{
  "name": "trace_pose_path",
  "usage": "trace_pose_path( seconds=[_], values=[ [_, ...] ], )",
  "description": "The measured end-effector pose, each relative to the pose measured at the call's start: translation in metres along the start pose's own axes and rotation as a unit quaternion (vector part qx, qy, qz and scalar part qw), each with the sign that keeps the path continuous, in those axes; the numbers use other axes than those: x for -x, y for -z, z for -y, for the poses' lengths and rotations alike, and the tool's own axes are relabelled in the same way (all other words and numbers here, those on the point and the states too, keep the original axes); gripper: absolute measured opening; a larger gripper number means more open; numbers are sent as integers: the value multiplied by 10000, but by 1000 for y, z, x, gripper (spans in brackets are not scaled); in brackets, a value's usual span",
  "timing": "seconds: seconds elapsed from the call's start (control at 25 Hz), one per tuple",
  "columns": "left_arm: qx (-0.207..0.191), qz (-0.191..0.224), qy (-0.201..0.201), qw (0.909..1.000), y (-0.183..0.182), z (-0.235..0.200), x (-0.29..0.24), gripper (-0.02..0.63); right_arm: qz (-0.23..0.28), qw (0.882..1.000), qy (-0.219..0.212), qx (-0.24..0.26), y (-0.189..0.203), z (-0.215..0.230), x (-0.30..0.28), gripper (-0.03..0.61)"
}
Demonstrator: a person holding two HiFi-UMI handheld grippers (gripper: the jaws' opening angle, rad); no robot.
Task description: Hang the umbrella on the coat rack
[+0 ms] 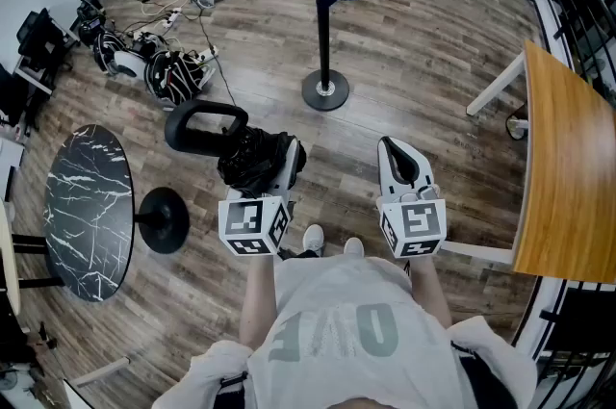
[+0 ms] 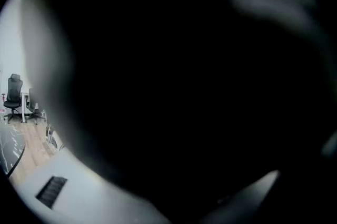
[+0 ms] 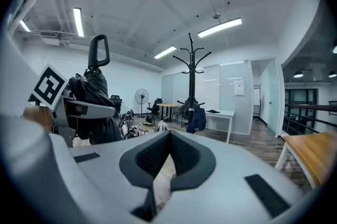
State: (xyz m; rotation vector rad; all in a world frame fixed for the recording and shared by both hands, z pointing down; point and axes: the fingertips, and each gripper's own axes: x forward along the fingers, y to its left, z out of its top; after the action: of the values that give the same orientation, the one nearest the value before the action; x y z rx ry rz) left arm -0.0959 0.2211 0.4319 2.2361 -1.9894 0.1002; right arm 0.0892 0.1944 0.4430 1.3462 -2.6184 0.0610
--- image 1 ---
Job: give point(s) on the person's left forearm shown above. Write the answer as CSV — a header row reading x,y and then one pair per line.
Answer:
x,y
257,301

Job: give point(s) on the large black white-striped helmet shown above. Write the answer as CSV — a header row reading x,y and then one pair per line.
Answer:
x,y
175,77

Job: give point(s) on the beige round table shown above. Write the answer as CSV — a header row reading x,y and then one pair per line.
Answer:
x,y
7,253

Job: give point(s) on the person's right white shoe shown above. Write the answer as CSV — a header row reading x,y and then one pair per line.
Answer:
x,y
353,246

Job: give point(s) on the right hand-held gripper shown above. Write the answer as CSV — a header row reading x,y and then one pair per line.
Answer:
x,y
418,224

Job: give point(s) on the white printed t-shirt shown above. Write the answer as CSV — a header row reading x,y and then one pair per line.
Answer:
x,y
346,378

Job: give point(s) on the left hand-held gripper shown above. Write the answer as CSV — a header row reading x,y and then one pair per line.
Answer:
x,y
250,224

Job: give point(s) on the black metal railing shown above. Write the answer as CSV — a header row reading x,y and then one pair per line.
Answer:
x,y
577,325

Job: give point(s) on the black coat stand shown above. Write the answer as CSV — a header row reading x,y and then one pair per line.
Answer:
x,y
321,12

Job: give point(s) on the black electronic device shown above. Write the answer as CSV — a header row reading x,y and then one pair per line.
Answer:
x,y
91,19

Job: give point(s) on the white power strip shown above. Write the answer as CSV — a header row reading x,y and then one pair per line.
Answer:
x,y
172,17
207,53

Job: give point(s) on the wooden table with white legs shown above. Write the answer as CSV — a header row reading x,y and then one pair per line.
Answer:
x,y
563,166

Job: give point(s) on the black office chair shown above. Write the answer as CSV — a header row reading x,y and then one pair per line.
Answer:
x,y
43,36

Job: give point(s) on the black and white helmet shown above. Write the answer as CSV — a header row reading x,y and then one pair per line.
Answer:
x,y
110,53

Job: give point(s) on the person's white shoe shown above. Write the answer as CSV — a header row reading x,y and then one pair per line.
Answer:
x,y
314,238
353,246

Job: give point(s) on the black marble round table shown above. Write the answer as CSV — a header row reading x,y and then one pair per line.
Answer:
x,y
86,214

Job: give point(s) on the black umbrella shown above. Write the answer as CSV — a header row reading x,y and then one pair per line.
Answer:
x,y
250,161

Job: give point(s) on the person's right forearm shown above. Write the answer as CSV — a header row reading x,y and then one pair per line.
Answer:
x,y
430,291

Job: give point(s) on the person's left white shoe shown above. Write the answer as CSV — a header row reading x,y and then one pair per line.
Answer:
x,y
314,238

